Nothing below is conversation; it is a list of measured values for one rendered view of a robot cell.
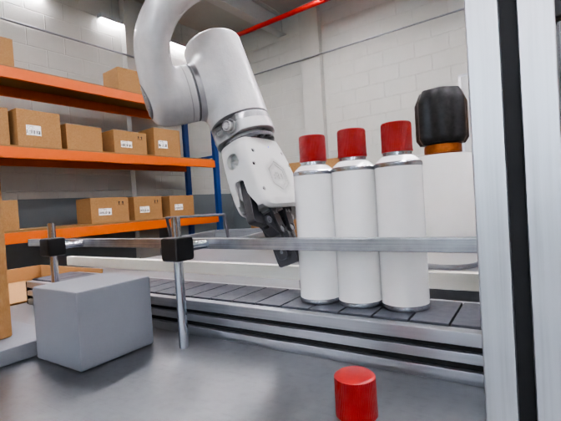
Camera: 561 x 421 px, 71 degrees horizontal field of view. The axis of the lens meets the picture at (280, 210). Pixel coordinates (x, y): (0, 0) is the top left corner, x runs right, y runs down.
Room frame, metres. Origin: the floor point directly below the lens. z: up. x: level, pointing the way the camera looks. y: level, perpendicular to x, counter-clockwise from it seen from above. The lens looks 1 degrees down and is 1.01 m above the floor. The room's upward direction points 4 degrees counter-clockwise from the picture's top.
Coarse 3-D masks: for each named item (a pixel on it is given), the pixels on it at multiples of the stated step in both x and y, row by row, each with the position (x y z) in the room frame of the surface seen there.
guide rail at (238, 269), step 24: (72, 264) 0.86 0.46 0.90; (96, 264) 0.81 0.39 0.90; (120, 264) 0.77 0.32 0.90; (144, 264) 0.73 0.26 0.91; (168, 264) 0.69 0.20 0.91; (192, 264) 0.66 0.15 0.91; (216, 264) 0.63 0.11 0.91; (240, 264) 0.60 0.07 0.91; (264, 264) 0.58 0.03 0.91; (432, 288) 0.45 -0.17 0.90; (456, 288) 0.44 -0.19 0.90
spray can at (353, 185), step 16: (352, 128) 0.45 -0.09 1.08; (352, 144) 0.45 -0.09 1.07; (352, 160) 0.45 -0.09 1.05; (368, 160) 0.46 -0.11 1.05; (336, 176) 0.45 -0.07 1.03; (352, 176) 0.44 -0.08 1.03; (368, 176) 0.44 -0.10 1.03; (336, 192) 0.45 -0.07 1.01; (352, 192) 0.44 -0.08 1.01; (368, 192) 0.44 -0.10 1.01; (336, 208) 0.45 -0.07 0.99; (352, 208) 0.44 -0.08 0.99; (368, 208) 0.44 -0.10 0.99; (336, 224) 0.46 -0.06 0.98; (352, 224) 0.44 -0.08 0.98; (368, 224) 0.44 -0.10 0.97; (336, 256) 0.46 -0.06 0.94; (352, 256) 0.44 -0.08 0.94; (368, 256) 0.44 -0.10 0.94; (352, 272) 0.44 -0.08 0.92; (368, 272) 0.44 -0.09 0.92; (352, 288) 0.44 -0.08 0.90; (368, 288) 0.44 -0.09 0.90; (352, 304) 0.44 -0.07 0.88; (368, 304) 0.44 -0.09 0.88
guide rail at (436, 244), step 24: (72, 240) 0.72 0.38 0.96; (96, 240) 0.68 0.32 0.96; (120, 240) 0.64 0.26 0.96; (144, 240) 0.61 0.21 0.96; (216, 240) 0.52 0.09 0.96; (240, 240) 0.50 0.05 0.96; (264, 240) 0.48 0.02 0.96; (288, 240) 0.46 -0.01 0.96; (312, 240) 0.45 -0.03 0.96; (336, 240) 0.43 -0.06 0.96; (360, 240) 0.41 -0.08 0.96; (384, 240) 0.40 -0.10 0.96; (408, 240) 0.39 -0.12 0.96; (432, 240) 0.37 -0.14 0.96; (456, 240) 0.36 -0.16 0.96
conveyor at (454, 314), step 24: (168, 288) 0.62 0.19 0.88; (192, 288) 0.61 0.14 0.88; (216, 288) 0.60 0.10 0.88; (240, 288) 0.59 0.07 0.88; (264, 288) 0.58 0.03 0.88; (336, 312) 0.43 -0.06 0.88; (360, 312) 0.42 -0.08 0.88; (384, 312) 0.42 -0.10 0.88; (408, 312) 0.41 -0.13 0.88; (432, 312) 0.41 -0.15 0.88; (456, 312) 0.41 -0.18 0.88; (480, 312) 0.40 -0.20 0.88
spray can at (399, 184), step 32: (384, 128) 0.43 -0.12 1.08; (384, 160) 0.42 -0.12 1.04; (416, 160) 0.42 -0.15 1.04; (384, 192) 0.42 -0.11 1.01; (416, 192) 0.42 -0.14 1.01; (384, 224) 0.43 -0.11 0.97; (416, 224) 0.41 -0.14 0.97; (384, 256) 0.43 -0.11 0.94; (416, 256) 0.41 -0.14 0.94; (384, 288) 0.43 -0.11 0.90; (416, 288) 0.41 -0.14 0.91
